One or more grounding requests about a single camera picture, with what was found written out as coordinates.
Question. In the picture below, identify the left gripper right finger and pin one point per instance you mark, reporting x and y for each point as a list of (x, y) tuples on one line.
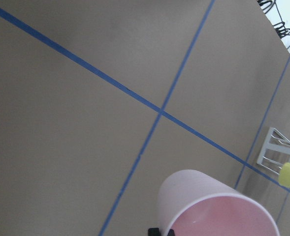
[(171, 233)]

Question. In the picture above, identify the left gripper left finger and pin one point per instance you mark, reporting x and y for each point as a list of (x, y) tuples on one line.
[(153, 232)]

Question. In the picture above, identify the pink plastic cup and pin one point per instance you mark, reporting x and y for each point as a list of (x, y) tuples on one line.
[(194, 204)]

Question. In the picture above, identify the white wire cup rack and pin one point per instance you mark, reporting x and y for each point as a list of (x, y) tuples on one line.
[(275, 151)]

